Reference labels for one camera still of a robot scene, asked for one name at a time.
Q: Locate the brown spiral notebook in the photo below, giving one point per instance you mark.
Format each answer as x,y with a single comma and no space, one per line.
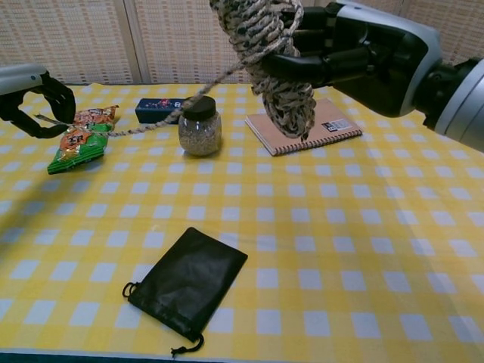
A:
261,126

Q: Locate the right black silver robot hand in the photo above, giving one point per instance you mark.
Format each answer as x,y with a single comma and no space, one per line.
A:
378,56

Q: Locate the dark blue rectangular box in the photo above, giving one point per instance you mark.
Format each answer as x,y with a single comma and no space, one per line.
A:
151,109

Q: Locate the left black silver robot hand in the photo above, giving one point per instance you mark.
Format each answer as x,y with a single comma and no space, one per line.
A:
19,79

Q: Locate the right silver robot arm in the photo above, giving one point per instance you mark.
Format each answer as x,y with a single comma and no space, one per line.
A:
461,106

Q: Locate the orange snack packet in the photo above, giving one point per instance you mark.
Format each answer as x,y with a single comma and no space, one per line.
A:
96,115

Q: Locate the glass jar with black lid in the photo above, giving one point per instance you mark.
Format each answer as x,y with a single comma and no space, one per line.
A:
200,136

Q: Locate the green snack packet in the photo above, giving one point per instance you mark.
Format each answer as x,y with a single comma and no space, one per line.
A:
77,151

